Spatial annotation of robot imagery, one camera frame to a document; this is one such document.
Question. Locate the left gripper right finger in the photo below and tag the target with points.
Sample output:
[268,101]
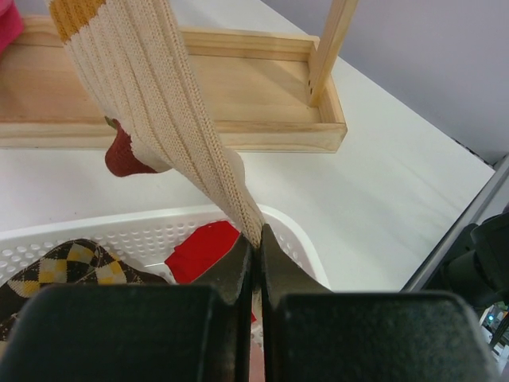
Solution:
[313,334]

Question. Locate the white perforated plastic basket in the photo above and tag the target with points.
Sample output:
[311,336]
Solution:
[143,240]

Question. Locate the red sock with white print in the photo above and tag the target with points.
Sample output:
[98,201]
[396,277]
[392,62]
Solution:
[201,250]

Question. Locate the brown argyle sock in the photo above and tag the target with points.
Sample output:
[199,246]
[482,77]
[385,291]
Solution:
[73,262]

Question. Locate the wooden drying rack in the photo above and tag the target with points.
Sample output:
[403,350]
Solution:
[265,91]

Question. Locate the pink cloth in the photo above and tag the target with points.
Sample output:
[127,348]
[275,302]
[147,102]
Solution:
[11,24]

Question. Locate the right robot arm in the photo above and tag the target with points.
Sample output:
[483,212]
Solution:
[477,265]

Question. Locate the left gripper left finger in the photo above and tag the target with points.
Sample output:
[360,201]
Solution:
[198,331]

